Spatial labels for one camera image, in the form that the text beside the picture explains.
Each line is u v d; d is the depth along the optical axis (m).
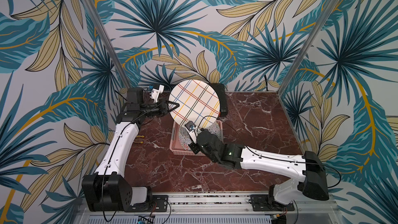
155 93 0.68
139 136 0.95
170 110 0.68
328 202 0.75
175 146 0.91
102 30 0.84
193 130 0.57
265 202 0.71
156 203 0.73
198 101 0.75
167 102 0.67
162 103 0.64
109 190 0.38
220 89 1.11
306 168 0.42
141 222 0.71
